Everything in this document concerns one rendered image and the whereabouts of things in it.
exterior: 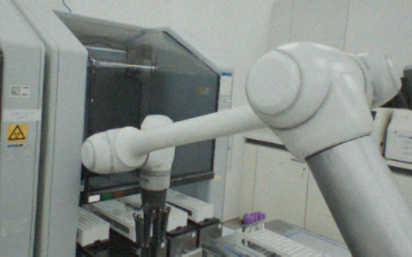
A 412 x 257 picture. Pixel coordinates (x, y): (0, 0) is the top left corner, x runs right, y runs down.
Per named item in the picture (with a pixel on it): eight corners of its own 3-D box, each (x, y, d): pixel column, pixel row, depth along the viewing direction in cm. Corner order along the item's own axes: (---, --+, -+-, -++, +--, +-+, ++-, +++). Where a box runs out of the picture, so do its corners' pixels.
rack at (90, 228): (41, 221, 144) (42, 204, 144) (66, 215, 151) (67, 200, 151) (82, 250, 123) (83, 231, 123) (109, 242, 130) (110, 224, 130)
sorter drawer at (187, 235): (73, 204, 185) (74, 185, 184) (98, 199, 194) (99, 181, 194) (177, 263, 132) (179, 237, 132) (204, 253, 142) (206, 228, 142)
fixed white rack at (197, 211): (148, 204, 171) (149, 190, 171) (164, 200, 178) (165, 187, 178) (196, 225, 150) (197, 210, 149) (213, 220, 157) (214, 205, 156)
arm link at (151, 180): (133, 166, 112) (132, 186, 113) (153, 173, 106) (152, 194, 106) (157, 163, 119) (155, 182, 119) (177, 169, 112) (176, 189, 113)
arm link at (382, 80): (308, 72, 85) (275, 68, 76) (396, 40, 73) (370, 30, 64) (324, 130, 83) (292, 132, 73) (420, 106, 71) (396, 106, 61)
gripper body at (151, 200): (156, 181, 118) (155, 211, 119) (134, 185, 112) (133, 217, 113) (173, 188, 113) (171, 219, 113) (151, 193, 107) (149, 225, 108)
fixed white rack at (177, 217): (120, 211, 160) (120, 196, 160) (138, 206, 167) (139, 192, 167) (168, 234, 139) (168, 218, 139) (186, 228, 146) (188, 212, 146)
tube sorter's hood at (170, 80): (18, 169, 154) (26, 9, 151) (138, 155, 197) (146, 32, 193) (85, 205, 118) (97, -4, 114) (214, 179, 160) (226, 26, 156)
